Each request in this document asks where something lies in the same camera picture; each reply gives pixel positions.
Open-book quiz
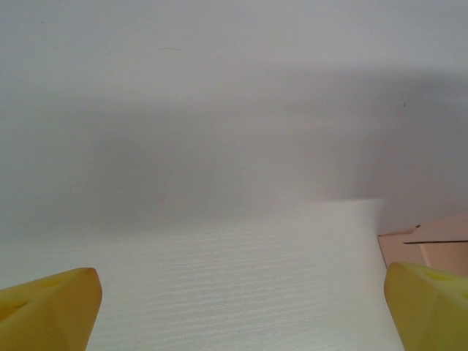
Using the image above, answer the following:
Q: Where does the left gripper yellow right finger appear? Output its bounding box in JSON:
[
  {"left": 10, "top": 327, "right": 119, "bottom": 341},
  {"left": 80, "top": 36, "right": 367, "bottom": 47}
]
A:
[{"left": 382, "top": 261, "right": 468, "bottom": 351}]

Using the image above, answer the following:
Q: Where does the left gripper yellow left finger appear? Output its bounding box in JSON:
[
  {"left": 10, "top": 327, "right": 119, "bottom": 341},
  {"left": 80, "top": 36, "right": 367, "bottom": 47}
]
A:
[{"left": 0, "top": 267, "right": 102, "bottom": 351}]

